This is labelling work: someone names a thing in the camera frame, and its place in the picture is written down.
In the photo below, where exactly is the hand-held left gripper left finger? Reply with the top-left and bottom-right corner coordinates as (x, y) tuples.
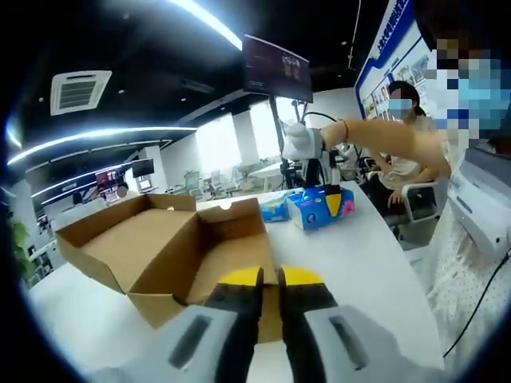
(99, 266), (265, 383)

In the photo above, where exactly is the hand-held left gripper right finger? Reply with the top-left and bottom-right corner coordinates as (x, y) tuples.
(277, 264), (445, 383)

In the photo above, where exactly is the blue soft tissue pack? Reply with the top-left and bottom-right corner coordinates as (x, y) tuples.
(287, 187), (356, 232)

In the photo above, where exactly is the white blue wet wipes pack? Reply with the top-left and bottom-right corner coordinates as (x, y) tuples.
(259, 191), (292, 223)

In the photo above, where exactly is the brown cardboard shoe box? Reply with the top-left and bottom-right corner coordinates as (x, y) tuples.
(54, 193), (281, 345)

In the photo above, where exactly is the person's right hand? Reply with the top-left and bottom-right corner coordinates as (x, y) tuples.
(282, 122), (327, 161)

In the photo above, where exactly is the grey office chair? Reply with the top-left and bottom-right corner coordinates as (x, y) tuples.
(392, 180), (449, 245)

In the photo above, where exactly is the hanging dark monitor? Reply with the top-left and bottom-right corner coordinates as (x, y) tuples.
(243, 33), (315, 103)

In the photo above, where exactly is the person's dotted white dress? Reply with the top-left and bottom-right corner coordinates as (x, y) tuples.
(424, 135), (511, 378)

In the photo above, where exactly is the white grey wearable device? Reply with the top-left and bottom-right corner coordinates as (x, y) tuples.
(446, 146), (511, 261)

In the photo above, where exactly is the dark desk monitor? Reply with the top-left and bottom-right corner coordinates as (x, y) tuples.
(131, 157), (155, 177)

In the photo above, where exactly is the long ceiling light strip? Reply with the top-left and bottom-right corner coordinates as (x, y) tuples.
(6, 126), (199, 165)
(166, 0), (245, 52)

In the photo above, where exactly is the red screen monitor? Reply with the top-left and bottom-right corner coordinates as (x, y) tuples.
(95, 168), (121, 193)

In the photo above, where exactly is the green leafy plant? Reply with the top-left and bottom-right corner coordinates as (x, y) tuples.
(9, 220), (34, 281)

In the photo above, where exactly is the ceiling air conditioner unit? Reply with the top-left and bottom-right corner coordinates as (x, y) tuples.
(50, 70), (113, 117)

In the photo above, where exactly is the black cable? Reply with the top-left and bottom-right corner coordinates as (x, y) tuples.
(442, 246), (511, 359)

